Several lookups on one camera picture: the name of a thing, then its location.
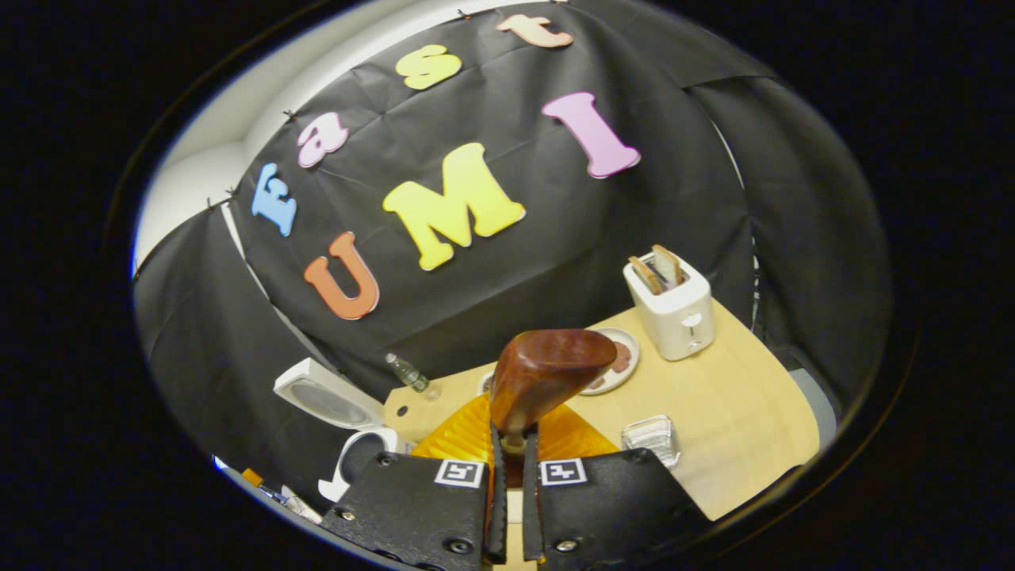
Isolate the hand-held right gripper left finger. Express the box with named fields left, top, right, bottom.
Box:
left=321, top=393, right=508, bottom=568

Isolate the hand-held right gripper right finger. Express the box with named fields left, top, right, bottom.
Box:
left=519, top=400, right=711, bottom=568

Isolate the white rice cooker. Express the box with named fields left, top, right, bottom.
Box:
left=274, top=357, right=407, bottom=504

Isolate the brown wooden spoon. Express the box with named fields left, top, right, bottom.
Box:
left=489, top=329, right=618, bottom=469

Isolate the round white plate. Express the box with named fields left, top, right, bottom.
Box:
left=579, top=328, right=641, bottom=396

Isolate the clear plastic water bottle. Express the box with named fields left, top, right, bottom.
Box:
left=385, top=353, right=442, bottom=400

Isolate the white toaster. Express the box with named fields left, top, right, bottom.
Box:
left=623, top=250, right=716, bottom=362

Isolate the toast slice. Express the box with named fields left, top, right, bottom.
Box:
left=652, top=244, right=684, bottom=288
left=629, top=255, right=663, bottom=294

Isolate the black backdrop cloth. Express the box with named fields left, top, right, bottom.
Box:
left=133, top=0, right=893, bottom=485

